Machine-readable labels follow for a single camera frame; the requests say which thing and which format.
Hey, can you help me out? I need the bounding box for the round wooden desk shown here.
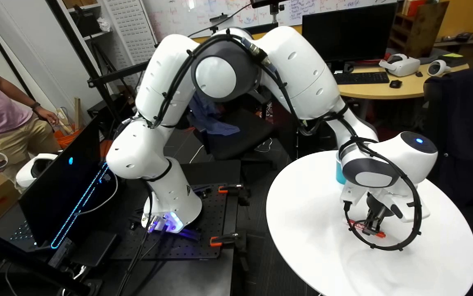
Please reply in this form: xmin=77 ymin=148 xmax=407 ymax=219
xmin=335 ymin=63 xmax=472 ymax=162

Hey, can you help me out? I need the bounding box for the black orange bar clamp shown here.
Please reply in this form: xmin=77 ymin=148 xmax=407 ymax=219
xmin=209 ymin=232 xmax=250 ymax=250
xmin=217 ymin=183 xmax=251 ymax=208

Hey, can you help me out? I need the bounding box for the black camera stand pole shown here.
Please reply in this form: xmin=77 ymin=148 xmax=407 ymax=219
xmin=0 ymin=221 xmax=94 ymax=295

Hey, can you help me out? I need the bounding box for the black computer tower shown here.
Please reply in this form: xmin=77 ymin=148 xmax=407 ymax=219
xmin=291 ymin=122 xmax=338 ymax=162

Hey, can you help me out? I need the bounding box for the black swivel office chair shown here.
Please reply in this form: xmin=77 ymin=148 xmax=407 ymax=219
xmin=189 ymin=89 xmax=276 ymax=162

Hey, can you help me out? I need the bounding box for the person in pink shirt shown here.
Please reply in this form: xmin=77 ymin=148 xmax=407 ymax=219
xmin=0 ymin=51 xmax=63 ymax=178

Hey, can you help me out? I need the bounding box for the white pegboard panel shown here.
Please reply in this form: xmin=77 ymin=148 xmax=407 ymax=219
xmin=100 ymin=0 xmax=161 ymax=68

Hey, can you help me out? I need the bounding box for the brown wooden shelf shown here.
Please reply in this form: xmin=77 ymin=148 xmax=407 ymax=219
xmin=389 ymin=0 xmax=450 ymax=60

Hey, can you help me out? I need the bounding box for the black metal boom bar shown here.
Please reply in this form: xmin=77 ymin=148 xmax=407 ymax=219
xmin=87 ymin=60 xmax=151 ymax=89

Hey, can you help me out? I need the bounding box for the black keyboard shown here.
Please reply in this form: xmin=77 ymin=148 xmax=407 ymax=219
xmin=332 ymin=71 xmax=391 ymax=88

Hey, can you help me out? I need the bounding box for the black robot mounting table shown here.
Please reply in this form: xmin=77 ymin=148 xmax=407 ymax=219
xmin=0 ymin=162 xmax=247 ymax=296

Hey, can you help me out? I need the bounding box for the white VR controller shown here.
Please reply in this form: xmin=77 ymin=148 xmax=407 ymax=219
xmin=427 ymin=58 xmax=453 ymax=79

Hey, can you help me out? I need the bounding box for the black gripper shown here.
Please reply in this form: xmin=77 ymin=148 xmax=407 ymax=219
xmin=363 ymin=191 xmax=406 ymax=236

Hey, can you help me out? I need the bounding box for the black computer monitor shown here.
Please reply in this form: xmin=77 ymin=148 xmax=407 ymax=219
xmin=301 ymin=2 xmax=399 ymax=63

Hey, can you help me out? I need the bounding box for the black laptop with blue light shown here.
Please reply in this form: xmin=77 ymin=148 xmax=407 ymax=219
xmin=17 ymin=117 xmax=118 ymax=252

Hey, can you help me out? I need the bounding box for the white VR headset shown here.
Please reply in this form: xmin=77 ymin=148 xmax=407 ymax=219
xmin=378 ymin=53 xmax=422 ymax=78
xmin=15 ymin=152 xmax=61 ymax=190

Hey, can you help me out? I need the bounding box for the whiteboard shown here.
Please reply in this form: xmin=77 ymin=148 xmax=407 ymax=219
xmin=143 ymin=0 xmax=398 ymax=42

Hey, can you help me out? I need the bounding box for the black metal shelf rack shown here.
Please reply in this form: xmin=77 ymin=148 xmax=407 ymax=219
xmin=46 ymin=0 xmax=118 ymax=121

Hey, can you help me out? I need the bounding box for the blue jacket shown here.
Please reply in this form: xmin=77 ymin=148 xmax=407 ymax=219
xmin=189 ymin=93 xmax=242 ymax=139

